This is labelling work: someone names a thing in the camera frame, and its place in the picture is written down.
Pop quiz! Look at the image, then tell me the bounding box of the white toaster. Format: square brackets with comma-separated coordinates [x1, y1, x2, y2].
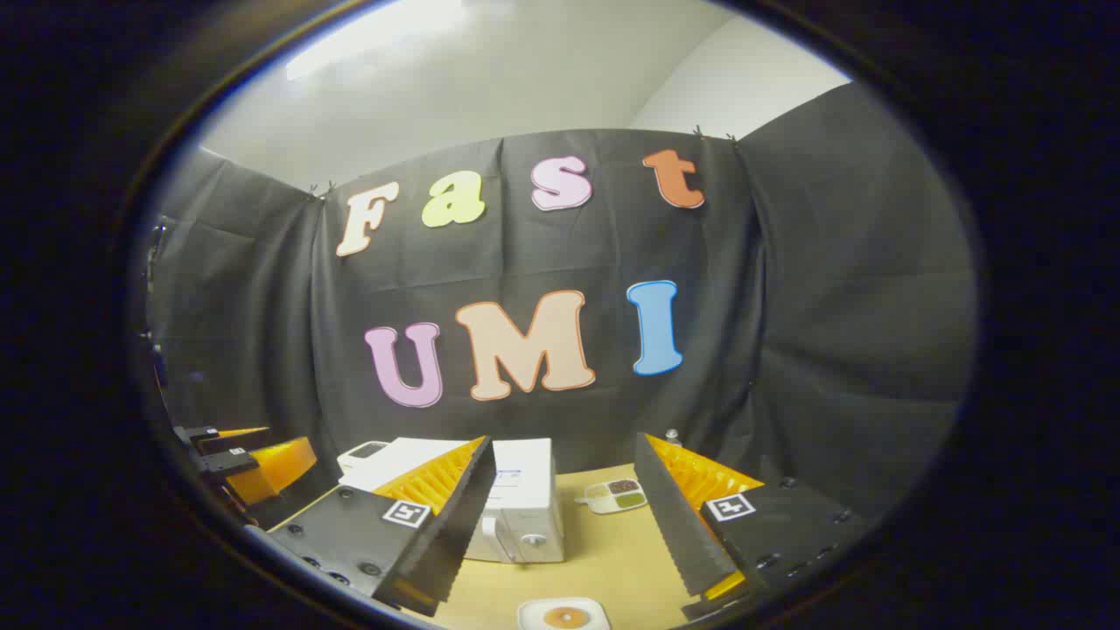
[337, 440, 391, 474]

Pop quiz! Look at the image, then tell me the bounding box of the divided tray of grains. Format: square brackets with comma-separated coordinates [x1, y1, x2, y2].
[576, 478, 649, 515]

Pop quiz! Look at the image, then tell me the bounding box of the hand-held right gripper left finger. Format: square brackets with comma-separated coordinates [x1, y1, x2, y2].
[261, 435, 498, 619]

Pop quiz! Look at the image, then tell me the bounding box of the white microwave oven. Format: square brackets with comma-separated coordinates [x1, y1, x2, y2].
[339, 437, 566, 564]

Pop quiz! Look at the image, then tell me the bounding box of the white square plate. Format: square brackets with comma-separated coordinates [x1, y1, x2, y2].
[516, 597, 612, 630]

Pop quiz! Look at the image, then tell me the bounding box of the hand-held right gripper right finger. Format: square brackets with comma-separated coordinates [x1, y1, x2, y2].
[633, 432, 869, 624]

